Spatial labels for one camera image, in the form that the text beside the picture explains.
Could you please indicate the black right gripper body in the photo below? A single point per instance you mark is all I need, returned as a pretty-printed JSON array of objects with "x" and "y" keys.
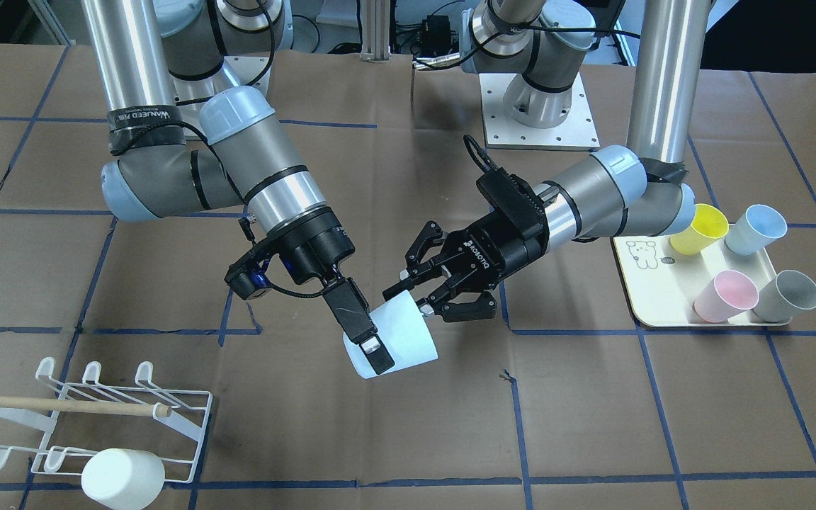
[{"x": 321, "y": 249}]

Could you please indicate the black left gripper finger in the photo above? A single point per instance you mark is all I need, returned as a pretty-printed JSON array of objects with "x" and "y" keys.
[
  {"x": 440, "y": 303},
  {"x": 435, "y": 254}
]

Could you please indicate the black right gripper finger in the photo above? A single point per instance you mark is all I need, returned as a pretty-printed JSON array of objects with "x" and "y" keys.
[{"x": 350, "y": 310}]

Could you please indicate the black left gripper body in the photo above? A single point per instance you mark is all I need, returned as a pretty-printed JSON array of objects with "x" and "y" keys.
[{"x": 499, "y": 249}]

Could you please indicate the light blue cup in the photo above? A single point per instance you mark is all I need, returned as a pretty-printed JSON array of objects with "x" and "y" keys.
[
  {"x": 757, "y": 228},
  {"x": 404, "y": 332}
]

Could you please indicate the white ikea cup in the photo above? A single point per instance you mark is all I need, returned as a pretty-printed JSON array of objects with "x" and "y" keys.
[{"x": 122, "y": 478}]

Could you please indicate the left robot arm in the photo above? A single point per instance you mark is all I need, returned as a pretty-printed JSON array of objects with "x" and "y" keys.
[{"x": 636, "y": 188}]

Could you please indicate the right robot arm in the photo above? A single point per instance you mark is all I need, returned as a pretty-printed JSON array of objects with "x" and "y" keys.
[{"x": 236, "y": 154}]

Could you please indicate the white cup tray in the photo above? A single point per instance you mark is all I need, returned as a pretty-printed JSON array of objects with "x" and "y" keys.
[{"x": 662, "y": 284}]

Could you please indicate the yellow cup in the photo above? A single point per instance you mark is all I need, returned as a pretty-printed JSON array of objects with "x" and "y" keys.
[{"x": 708, "y": 225}]

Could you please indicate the pink cup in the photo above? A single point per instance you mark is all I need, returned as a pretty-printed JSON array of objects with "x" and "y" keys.
[{"x": 729, "y": 293}]

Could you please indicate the grey cup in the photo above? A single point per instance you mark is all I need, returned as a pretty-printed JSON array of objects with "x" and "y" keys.
[{"x": 790, "y": 293}]

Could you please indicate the aluminium frame post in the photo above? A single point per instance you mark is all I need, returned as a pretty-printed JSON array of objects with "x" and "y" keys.
[{"x": 375, "y": 19}]

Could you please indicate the white wire cup rack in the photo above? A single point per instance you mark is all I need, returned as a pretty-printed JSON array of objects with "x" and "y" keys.
[{"x": 74, "y": 420}]

